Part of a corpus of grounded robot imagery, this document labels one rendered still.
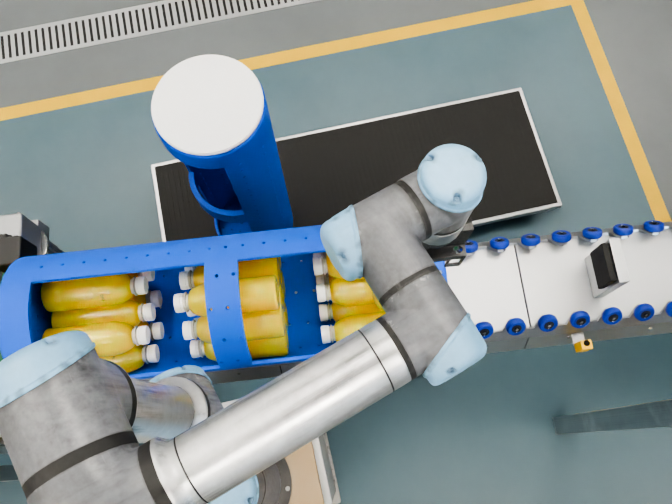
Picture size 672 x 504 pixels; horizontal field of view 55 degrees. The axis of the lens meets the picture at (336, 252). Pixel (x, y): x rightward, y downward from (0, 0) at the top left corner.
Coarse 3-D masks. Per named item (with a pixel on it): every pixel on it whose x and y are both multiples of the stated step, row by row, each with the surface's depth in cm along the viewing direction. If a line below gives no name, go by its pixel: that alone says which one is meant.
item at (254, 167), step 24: (264, 96) 161; (264, 120) 161; (168, 144) 158; (240, 144) 157; (264, 144) 168; (192, 168) 200; (216, 168) 162; (240, 168) 166; (264, 168) 177; (216, 192) 231; (240, 192) 179; (264, 192) 189; (216, 216) 199; (240, 216) 196; (264, 216) 204; (288, 216) 228
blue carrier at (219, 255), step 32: (32, 256) 136; (64, 256) 133; (96, 256) 132; (128, 256) 130; (160, 256) 130; (192, 256) 129; (224, 256) 128; (256, 256) 128; (288, 256) 150; (0, 288) 127; (32, 288) 139; (160, 288) 151; (224, 288) 125; (288, 288) 152; (0, 320) 124; (32, 320) 137; (160, 320) 152; (192, 320) 151; (224, 320) 125; (288, 320) 151; (160, 352) 147; (224, 352) 128
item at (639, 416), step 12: (612, 408) 184; (624, 408) 175; (636, 408) 168; (648, 408) 161; (660, 408) 155; (564, 420) 224; (576, 420) 212; (588, 420) 202; (600, 420) 192; (612, 420) 184; (624, 420) 176; (636, 420) 169; (648, 420) 162; (660, 420) 156; (564, 432) 225; (576, 432) 213
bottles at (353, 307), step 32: (320, 256) 143; (320, 288) 140; (352, 288) 138; (64, 320) 137; (96, 320) 137; (128, 320) 138; (320, 320) 147; (352, 320) 139; (128, 352) 138; (192, 352) 139; (256, 352) 138; (288, 352) 140
